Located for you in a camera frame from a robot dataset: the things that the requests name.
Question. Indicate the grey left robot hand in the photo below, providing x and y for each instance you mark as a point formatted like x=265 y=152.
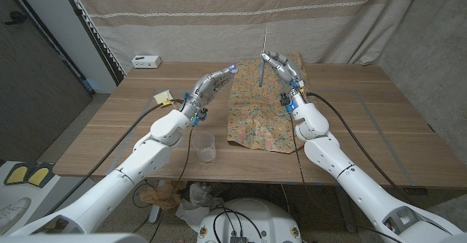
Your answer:
x=206 y=89

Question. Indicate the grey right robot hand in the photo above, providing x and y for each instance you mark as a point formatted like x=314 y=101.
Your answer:
x=290 y=75

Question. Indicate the grey scissors with yellow grips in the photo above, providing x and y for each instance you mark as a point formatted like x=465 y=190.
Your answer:
x=261 y=73

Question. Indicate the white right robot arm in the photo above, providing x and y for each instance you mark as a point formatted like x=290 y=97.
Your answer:
x=365 y=192

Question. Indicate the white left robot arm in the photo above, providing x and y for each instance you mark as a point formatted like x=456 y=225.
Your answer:
x=109 y=192

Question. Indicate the yellow sponge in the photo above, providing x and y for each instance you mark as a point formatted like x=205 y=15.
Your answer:
x=162 y=97

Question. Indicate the clear plastic cup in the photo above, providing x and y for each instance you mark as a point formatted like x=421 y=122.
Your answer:
x=204 y=146

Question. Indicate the crumpled white paper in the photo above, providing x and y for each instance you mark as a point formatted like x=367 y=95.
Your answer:
x=197 y=203

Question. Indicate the crumpled brown paper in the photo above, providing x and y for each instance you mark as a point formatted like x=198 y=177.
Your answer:
x=160 y=196

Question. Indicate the white power strip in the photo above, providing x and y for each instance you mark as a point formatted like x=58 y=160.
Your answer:
x=146 y=62

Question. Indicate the beige striped curtain backdrop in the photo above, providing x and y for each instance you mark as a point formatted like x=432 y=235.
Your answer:
x=237 y=24

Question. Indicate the black pole with zigzag strip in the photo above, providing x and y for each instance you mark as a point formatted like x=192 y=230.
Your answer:
x=91 y=27

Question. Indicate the white table leg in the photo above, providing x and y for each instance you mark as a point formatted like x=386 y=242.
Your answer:
x=155 y=210

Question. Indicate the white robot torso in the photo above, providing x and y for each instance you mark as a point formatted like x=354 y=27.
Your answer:
x=255 y=217

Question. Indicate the grey table leg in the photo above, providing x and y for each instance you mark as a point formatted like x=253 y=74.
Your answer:
x=344 y=221

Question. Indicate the white floor platform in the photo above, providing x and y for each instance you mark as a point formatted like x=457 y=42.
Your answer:
x=47 y=199

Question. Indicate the yellow and black foot pedals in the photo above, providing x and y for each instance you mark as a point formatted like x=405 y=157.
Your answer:
x=29 y=174

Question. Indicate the white shoe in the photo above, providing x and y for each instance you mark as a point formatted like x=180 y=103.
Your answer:
x=12 y=214

